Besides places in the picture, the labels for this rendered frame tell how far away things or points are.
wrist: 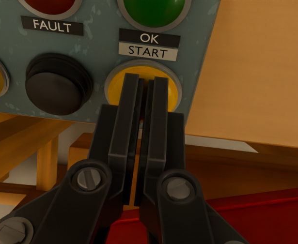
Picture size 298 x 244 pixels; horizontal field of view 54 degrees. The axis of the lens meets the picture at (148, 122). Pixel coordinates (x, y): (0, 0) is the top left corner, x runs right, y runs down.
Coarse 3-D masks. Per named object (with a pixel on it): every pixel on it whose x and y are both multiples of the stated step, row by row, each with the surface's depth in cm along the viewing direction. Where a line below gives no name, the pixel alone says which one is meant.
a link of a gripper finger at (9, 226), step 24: (120, 96) 10; (120, 120) 9; (96, 144) 9; (120, 144) 8; (120, 168) 8; (48, 192) 8; (120, 192) 8; (24, 216) 7; (120, 216) 9; (0, 240) 7; (24, 240) 7
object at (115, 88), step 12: (120, 72) 11; (132, 72) 11; (144, 72) 11; (156, 72) 11; (120, 84) 11; (144, 84) 11; (108, 96) 12; (144, 96) 12; (168, 96) 12; (144, 108) 12; (168, 108) 12
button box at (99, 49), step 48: (0, 0) 10; (96, 0) 10; (192, 0) 10; (0, 48) 11; (48, 48) 11; (96, 48) 11; (144, 48) 11; (192, 48) 11; (0, 96) 13; (96, 96) 13; (192, 96) 13
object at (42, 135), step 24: (0, 120) 83; (24, 120) 68; (48, 120) 74; (0, 144) 50; (24, 144) 60; (48, 144) 84; (0, 168) 51; (48, 168) 85; (0, 192) 86; (24, 192) 88
